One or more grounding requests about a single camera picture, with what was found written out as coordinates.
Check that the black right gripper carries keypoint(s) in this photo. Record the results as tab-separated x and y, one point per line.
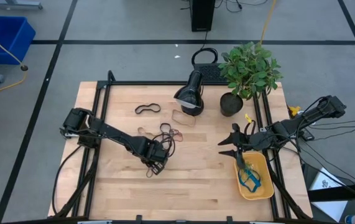
258	140

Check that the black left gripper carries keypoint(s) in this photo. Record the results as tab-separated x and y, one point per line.
153	152

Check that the large blue rubber band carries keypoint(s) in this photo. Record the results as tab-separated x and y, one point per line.
242	183

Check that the red thin rubber band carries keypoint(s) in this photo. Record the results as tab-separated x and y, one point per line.
180	137

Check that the black wide rubber band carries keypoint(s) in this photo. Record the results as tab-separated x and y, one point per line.
161	126
136	109

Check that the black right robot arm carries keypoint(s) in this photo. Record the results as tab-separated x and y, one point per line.
292	126

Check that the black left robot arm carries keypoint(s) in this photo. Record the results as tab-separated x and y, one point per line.
115	135

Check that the yellow plastic bin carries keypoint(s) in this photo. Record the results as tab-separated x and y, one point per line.
265	174

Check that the black table clamp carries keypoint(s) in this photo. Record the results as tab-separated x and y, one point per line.
138	218
229	219

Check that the yellow connector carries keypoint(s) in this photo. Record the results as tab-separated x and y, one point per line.
294	110

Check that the black desk lamp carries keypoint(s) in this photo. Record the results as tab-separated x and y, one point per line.
189	93

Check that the potted green plant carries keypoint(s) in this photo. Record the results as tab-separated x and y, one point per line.
251	71

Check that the black mesh box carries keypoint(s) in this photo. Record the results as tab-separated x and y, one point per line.
209	73

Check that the white paper sheet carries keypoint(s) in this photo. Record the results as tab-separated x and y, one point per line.
329	208

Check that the black bar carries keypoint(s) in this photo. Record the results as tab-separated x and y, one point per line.
342	192

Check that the black computer tower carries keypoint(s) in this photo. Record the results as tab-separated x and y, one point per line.
202	15

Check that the blue plastic crate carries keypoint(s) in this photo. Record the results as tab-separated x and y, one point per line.
6	40

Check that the grey furniture base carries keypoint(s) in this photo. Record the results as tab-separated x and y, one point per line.
15	3

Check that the black aluminium table frame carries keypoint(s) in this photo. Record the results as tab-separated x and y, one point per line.
164	83

